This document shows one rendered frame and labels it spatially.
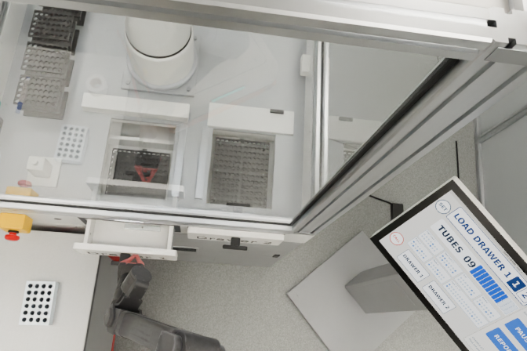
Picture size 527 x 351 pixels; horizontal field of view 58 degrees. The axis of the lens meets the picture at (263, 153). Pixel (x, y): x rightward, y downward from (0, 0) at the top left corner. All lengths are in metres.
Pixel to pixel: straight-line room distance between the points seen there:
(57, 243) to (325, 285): 1.28
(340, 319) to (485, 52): 1.99
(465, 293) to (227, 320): 1.21
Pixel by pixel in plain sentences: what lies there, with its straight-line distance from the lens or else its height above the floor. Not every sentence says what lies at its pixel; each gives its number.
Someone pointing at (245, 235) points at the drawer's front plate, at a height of 0.93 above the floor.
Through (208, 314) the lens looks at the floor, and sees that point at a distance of 2.35.
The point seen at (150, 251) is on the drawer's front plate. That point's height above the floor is 0.93.
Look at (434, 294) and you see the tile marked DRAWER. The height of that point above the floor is 1.00.
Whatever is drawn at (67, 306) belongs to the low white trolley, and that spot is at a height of 0.76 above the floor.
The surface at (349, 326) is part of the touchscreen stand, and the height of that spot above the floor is 0.04.
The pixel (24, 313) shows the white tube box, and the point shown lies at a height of 0.78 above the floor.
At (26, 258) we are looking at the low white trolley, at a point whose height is 0.76.
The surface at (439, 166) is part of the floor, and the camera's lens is 2.81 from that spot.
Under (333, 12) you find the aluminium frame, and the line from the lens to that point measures 0.47.
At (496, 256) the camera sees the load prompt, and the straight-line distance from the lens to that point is 1.44.
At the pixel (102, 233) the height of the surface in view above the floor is 0.84.
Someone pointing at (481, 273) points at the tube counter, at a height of 1.11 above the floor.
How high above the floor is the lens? 2.35
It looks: 69 degrees down
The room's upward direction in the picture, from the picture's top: 22 degrees clockwise
